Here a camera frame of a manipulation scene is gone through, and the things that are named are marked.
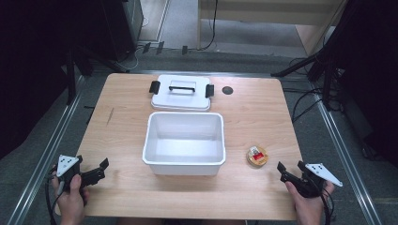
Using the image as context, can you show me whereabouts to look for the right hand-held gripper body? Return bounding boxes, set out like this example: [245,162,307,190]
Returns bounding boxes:
[296,162,344,199]

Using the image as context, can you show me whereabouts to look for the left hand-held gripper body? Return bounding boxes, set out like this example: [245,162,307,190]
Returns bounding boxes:
[55,154,84,189]

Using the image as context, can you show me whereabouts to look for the round golden tin red label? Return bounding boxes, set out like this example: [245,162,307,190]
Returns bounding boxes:
[245,144,269,168]

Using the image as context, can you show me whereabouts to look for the white plastic storage box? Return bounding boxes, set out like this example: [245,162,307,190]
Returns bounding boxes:
[142,111,227,176]

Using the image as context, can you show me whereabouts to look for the white lid with black handle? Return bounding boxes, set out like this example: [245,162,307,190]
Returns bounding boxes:
[148,73,216,113]

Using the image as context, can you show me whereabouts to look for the person's right hand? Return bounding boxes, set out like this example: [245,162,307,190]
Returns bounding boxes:
[284,180,336,225]

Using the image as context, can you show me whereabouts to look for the person's left hand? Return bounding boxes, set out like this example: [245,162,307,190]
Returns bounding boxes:
[51,173,91,225]

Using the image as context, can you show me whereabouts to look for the black metal stand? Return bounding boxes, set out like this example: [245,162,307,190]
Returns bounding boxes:
[270,0,355,112]
[64,45,130,106]

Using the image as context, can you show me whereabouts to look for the dark curtain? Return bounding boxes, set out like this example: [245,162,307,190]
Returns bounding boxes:
[336,0,398,168]
[0,0,106,161]

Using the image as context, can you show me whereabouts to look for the black cabinet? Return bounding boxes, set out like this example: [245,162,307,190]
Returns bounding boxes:
[99,0,145,63]

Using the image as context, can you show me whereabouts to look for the beige wooden furniture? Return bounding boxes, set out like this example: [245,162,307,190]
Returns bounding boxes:
[196,0,349,58]

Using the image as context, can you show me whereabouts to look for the aluminium floor rail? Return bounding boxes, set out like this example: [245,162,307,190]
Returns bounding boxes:
[6,74,87,225]
[308,82,384,225]

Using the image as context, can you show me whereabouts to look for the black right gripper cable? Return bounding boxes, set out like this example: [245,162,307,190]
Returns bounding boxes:
[319,187,336,225]

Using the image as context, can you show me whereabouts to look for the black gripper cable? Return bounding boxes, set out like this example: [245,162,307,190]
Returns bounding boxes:
[44,167,64,225]
[319,187,336,225]

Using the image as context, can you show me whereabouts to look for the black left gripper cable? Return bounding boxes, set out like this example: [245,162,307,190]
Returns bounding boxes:
[44,167,64,225]

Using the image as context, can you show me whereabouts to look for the black floor cables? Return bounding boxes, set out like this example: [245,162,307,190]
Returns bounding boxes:
[283,55,344,124]

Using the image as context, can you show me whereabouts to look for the white floor cable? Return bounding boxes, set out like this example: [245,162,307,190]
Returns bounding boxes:
[117,45,141,71]

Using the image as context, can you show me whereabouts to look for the black hanging cable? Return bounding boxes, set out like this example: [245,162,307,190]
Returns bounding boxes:
[197,0,220,53]

